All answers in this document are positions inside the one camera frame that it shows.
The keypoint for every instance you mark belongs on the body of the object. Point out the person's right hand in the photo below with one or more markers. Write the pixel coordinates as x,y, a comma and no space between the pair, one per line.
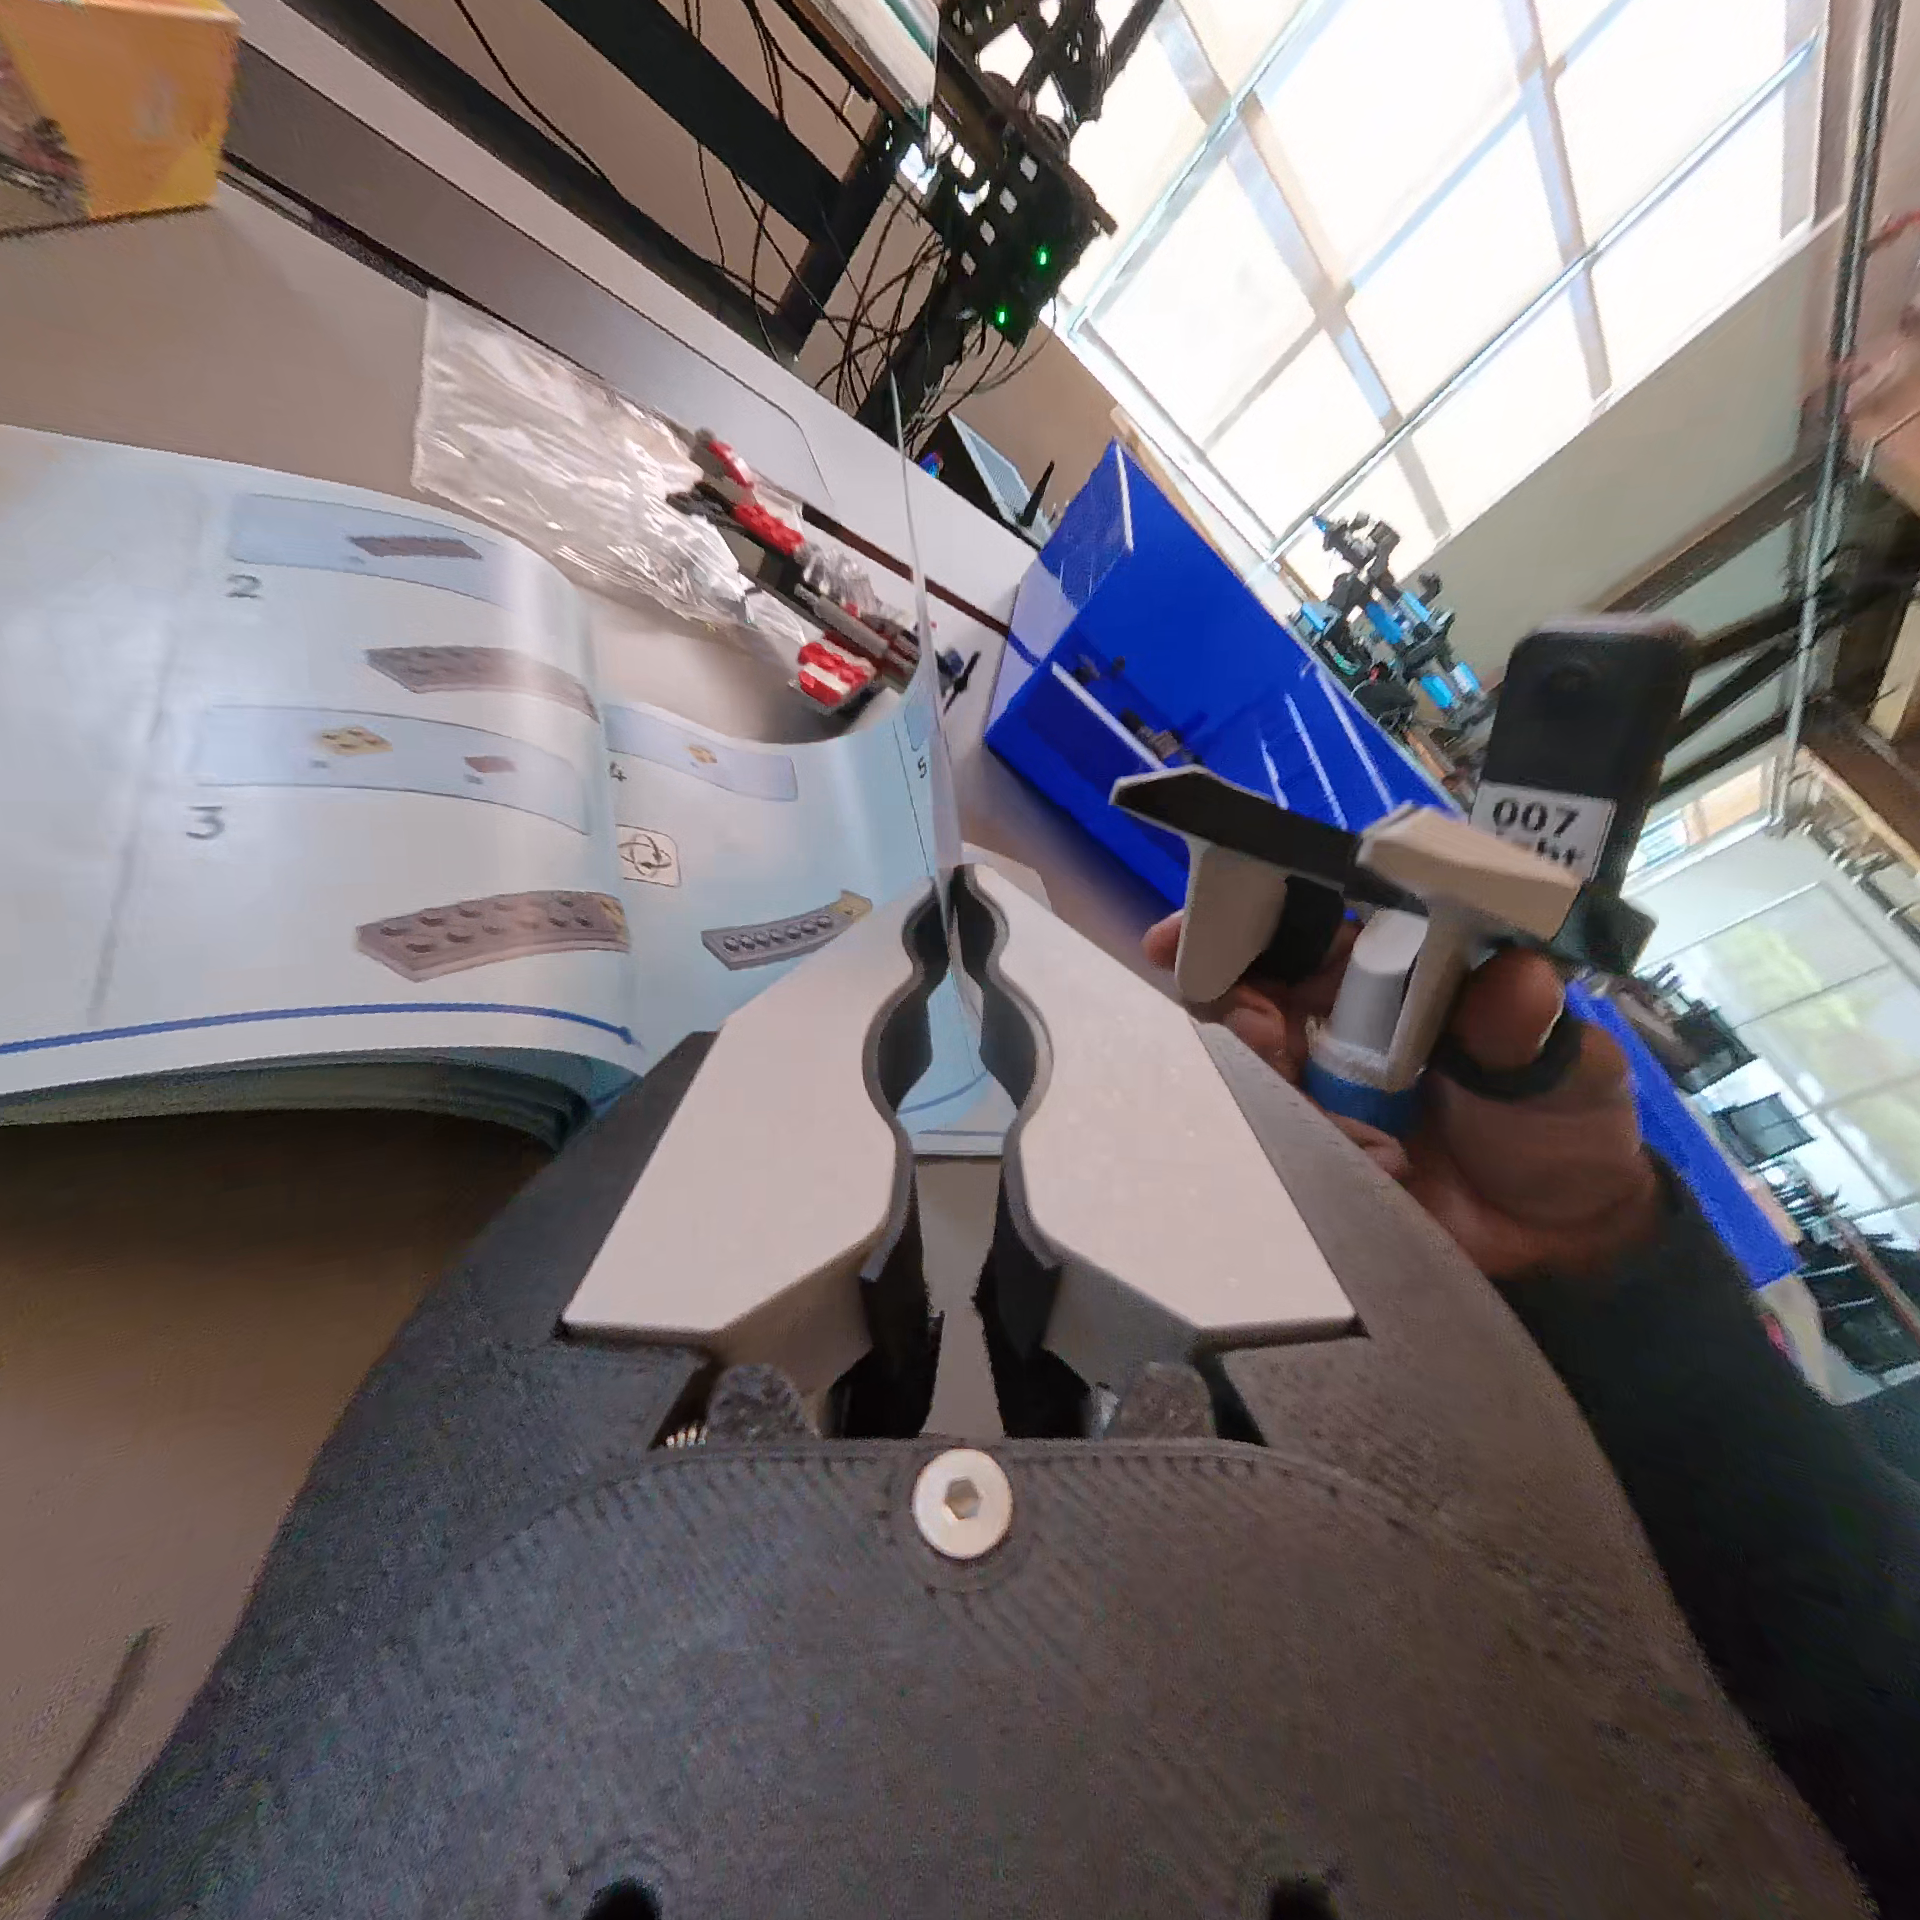
1529,1170

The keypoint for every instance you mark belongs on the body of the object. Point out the blue plastic bin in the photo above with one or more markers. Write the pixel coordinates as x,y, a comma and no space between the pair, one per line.
1170,661

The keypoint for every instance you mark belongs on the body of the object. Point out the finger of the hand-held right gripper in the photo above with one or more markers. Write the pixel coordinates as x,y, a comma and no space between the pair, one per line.
1478,874
1231,931

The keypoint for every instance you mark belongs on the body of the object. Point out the small dark desktop device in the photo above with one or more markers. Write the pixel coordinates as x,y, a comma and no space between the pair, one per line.
983,474

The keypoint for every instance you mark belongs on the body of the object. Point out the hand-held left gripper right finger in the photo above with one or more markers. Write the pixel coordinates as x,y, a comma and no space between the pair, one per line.
1154,1184

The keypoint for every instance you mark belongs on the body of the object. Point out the person's right forearm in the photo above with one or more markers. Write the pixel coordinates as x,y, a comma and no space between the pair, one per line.
1724,1499

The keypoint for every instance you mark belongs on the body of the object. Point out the yellow brick set box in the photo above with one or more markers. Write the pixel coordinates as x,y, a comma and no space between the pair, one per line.
112,106

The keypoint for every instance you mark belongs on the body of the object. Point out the brick building instruction booklet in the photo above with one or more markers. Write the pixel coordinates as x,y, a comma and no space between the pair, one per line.
300,751

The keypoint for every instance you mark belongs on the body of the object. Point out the large grid window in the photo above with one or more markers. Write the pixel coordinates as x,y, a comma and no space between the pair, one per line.
1350,224

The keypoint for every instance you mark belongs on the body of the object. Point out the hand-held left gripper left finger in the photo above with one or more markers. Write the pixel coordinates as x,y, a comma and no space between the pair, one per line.
750,1170

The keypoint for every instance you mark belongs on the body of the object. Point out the clear plastic parts bag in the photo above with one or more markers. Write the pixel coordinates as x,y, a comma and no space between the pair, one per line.
570,450

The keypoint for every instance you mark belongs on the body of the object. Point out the black red brick model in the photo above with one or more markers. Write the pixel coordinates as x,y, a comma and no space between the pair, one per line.
780,523

